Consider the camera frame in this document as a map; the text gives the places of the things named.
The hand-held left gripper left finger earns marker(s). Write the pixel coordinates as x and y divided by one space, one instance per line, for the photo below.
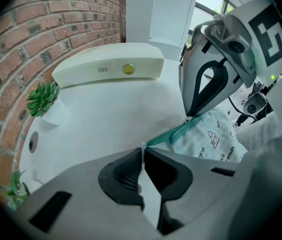
76 184

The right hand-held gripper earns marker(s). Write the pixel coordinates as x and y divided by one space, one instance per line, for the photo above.
270 34

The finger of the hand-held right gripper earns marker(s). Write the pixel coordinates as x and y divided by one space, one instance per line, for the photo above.
189 79

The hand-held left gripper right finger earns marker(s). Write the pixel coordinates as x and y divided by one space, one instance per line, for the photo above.
205 196

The printed clear plastic bag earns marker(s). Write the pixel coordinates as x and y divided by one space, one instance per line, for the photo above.
205 139

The variegated leafy potted plant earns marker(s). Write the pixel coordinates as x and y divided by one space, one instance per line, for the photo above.
18 186

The white shelving cabinet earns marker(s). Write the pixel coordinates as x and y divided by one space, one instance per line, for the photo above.
165 14

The black framed window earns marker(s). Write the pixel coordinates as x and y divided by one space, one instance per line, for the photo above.
205 6

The dark green potted succulent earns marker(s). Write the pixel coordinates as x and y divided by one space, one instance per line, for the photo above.
42 99

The cream flat box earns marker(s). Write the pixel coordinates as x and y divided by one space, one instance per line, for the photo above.
93 61

